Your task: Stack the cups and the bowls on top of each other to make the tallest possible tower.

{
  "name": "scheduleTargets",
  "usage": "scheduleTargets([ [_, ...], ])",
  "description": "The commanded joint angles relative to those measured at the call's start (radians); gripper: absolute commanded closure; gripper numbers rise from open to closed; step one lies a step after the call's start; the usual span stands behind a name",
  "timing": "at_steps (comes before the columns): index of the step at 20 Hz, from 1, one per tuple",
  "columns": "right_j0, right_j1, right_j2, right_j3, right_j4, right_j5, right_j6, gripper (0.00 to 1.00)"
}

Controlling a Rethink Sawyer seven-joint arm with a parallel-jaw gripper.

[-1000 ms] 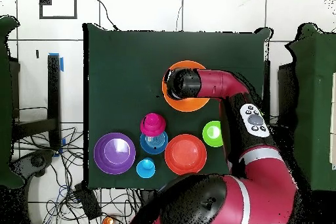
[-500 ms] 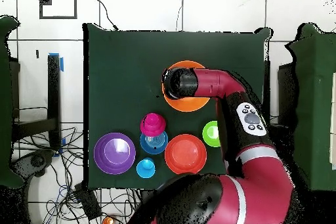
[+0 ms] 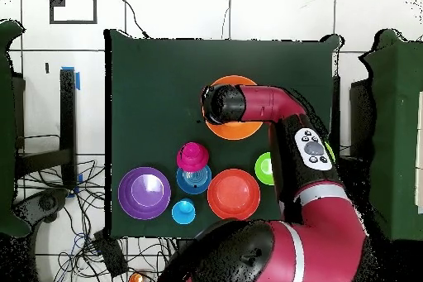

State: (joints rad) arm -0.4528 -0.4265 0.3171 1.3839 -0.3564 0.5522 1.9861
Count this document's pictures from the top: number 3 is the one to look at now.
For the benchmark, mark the large orange bowl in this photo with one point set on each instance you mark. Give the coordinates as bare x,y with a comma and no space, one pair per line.
234,131

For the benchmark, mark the pink bowl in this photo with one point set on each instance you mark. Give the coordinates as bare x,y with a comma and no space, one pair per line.
192,156

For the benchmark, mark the red bowl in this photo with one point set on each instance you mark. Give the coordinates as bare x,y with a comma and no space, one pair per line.
233,194

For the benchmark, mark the small green bowl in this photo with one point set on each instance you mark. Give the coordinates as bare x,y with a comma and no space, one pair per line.
264,168

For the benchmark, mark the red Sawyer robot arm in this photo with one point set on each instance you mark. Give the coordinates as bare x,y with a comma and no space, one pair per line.
314,235

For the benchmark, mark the blue bowl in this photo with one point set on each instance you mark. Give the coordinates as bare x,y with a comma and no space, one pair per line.
194,182

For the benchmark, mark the dark green tablecloth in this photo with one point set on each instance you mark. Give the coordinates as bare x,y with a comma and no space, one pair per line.
165,80

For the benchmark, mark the blue cup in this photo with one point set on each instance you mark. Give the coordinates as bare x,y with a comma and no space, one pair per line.
183,211

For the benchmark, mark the purple bowl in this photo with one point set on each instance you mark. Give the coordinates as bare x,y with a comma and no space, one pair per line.
144,193

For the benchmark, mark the large green bowl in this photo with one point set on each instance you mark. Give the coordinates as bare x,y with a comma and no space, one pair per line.
329,151

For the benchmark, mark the blue tape strip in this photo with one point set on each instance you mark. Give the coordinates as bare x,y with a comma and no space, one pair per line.
78,81

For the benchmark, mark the black metal stand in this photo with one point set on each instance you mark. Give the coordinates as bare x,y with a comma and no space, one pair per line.
67,113

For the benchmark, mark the small orange object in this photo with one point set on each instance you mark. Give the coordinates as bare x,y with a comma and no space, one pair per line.
135,278

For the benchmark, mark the grey chair base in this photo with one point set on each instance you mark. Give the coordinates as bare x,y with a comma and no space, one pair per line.
46,202

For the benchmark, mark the small black floor object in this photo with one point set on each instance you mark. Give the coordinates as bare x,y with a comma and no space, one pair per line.
47,67

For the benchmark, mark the green clothed side table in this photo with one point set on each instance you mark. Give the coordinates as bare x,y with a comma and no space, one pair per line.
6,130
396,130

